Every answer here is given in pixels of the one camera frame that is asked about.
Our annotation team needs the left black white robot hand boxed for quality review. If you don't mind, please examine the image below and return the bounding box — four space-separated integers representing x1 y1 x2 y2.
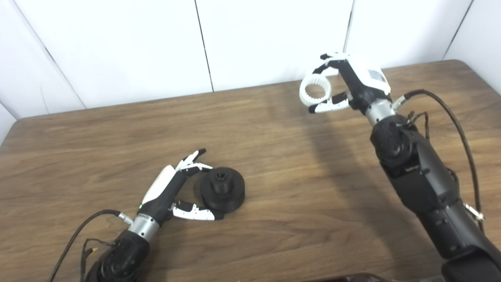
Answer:
138 148 225 231

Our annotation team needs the white toothed ring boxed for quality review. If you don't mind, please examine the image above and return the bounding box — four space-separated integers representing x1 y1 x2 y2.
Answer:
299 73 332 107

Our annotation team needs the thick black left wrist cable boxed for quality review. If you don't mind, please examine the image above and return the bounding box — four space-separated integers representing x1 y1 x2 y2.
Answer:
48 210 134 282

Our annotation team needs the thin arm wire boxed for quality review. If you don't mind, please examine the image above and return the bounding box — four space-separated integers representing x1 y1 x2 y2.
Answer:
79 238 116 282
403 111 431 141

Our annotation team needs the thick black wrist cable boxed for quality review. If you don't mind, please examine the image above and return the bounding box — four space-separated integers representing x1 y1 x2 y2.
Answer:
48 210 134 282
391 89 486 235

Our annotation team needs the dark robot torso edge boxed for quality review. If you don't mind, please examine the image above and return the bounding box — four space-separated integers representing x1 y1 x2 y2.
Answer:
309 272 447 282

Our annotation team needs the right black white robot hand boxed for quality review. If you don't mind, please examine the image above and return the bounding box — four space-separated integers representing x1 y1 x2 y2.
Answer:
308 52 392 116

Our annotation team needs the thin right arm wire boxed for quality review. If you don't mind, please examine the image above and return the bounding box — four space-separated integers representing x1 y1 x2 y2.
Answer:
403 111 431 141

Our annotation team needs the thick black right wrist cable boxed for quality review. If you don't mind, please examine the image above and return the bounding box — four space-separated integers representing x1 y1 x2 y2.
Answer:
391 89 486 235

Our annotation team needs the thin left arm wire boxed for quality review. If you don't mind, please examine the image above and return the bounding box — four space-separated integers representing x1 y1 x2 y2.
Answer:
79 238 116 282

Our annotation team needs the round black stepped part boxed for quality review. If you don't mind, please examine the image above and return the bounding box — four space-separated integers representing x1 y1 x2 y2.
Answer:
199 167 246 214

